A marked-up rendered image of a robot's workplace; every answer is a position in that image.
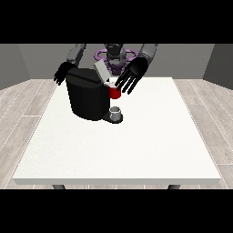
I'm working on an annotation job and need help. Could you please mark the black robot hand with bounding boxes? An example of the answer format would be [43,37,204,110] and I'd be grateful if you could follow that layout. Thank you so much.
[53,61,78,86]
[114,56,149,96]

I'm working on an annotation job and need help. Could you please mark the red pod holder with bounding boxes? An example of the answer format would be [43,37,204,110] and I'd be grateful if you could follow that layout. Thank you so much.
[107,82,122,100]

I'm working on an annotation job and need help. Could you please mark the pale grey machine lid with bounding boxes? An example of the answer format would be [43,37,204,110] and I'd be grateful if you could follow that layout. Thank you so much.
[93,59,113,84]

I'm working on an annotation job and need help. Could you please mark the black coffee machine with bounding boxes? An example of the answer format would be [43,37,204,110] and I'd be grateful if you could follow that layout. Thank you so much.
[65,66,125,125]

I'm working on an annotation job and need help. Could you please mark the grey robot trunk purple rings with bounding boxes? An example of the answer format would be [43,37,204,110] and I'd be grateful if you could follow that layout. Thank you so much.
[94,44,140,76]

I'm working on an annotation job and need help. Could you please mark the small grey cup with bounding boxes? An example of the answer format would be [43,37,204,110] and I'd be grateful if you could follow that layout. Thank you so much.
[109,106,123,121]

